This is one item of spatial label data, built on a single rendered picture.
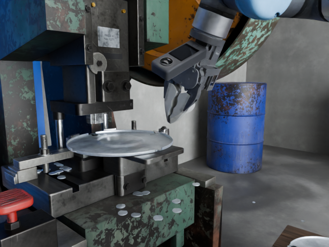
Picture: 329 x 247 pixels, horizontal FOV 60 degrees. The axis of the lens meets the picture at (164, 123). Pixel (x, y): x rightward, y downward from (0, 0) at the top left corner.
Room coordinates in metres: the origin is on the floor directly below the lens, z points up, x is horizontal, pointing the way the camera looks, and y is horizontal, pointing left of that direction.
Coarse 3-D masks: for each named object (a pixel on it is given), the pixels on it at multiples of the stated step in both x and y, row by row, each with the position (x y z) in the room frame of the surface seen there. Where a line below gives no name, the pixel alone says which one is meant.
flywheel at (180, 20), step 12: (180, 0) 1.11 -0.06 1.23; (192, 0) 1.07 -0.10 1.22; (180, 12) 1.10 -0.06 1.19; (192, 12) 1.07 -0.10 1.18; (180, 24) 1.10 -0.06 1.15; (240, 24) 0.92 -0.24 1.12; (180, 36) 1.10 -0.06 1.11; (228, 36) 0.93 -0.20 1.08; (156, 48) 1.19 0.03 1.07; (168, 48) 1.14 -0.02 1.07; (144, 60) 1.18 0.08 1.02
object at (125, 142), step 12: (96, 132) 0.88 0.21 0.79; (108, 132) 0.90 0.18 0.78; (120, 132) 0.90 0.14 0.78; (132, 132) 0.90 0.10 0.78; (144, 132) 0.90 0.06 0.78; (72, 144) 0.74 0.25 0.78; (84, 144) 0.74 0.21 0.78; (96, 144) 0.74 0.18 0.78; (108, 144) 0.72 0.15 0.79; (120, 144) 0.72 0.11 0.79; (132, 144) 0.73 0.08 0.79; (144, 144) 0.74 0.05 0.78; (156, 144) 0.74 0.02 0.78; (168, 144) 0.74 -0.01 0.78; (108, 156) 0.63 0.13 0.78; (120, 156) 0.63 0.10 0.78
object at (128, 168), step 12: (132, 156) 0.64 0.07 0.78; (144, 156) 0.63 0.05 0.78; (156, 156) 0.63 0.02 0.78; (168, 156) 0.66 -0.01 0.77; (108, 168) 0.73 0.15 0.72; (120, 168) 0.71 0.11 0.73; (132, 168) 0.73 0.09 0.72; (144, 168) 0.77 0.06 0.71; (120, 180) 0.71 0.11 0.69; (132, 180) 0.73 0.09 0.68; (144, 180) 0.75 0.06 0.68; (120, 192) 0.71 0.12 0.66; (132, 192) 0.73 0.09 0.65
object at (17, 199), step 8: (0, 192) 0.48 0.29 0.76; (8, 192) 0.48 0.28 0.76; (16, 192) 0.48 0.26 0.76; (24, 192) 0.48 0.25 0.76; (0, 200) 0.44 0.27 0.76; (8, 200) 0.44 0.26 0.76; (16, 200) 0.44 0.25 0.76; (24, 200) 0.45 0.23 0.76; (32, 200) 0.46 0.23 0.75; (0, 208) 0.42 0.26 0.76; (8, 208) 0.43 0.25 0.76; (16, 208) 0.43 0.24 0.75; (24, 208) 0.45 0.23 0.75; (8, 216) 0.45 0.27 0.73; (16, 216) 0.46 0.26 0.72
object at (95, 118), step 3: (93, 114) 0.84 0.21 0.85; (96, 114) 0.84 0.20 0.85; (99, 114) 0.84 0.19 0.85; (102, 114) 0.85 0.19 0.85; (87, 117) 0.84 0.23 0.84; (90, 117) 0.83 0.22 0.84; (93, 117) 0.84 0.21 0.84; (96, 117) 0.84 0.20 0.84; (99, 117) 0.84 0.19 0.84; (102, 117) 0.85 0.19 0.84; (87, 120) 0.84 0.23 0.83; (90, 120) 0.83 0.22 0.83; (93, 120) 0.84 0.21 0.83; (96, 120) 0.84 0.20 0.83; (99, 120) 0.84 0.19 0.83; (102, 120) 0.85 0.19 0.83; (90, 123) 0.83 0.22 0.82
